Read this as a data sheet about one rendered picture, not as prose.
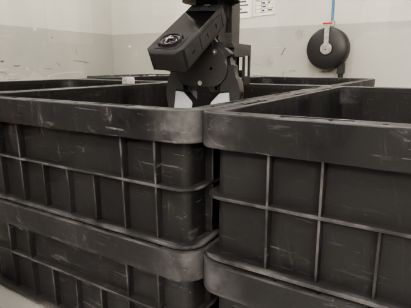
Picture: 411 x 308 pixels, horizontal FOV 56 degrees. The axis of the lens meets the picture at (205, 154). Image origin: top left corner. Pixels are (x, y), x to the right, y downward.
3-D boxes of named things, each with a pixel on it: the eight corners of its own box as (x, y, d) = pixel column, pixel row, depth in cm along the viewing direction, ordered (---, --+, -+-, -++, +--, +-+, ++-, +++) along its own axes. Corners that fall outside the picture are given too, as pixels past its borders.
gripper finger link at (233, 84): (249, 122, 48) (238, 49, 47) (244, 124, 47) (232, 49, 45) (215, 127, 50) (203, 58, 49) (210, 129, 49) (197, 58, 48)
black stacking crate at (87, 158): (192, 269, 30) (191, 120, 27) (-25, 200, 45) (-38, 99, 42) (328, 161, 63) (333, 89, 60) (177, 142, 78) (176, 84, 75)
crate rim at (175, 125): (192, 145, 27) (191, 111, 27) (-39, 117, 42) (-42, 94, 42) (334, 101, 60) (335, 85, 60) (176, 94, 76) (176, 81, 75)
